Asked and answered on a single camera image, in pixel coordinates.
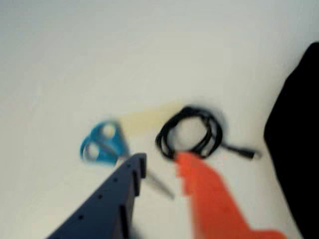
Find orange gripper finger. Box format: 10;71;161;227
174;152;288;239

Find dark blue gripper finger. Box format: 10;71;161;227
46;152;148;239

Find black fabric bag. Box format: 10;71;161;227
263;41;319;239

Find blue-handled scissors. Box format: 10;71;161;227
79;119;175;200

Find black coiled USB cable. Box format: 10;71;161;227
155;105;263;161

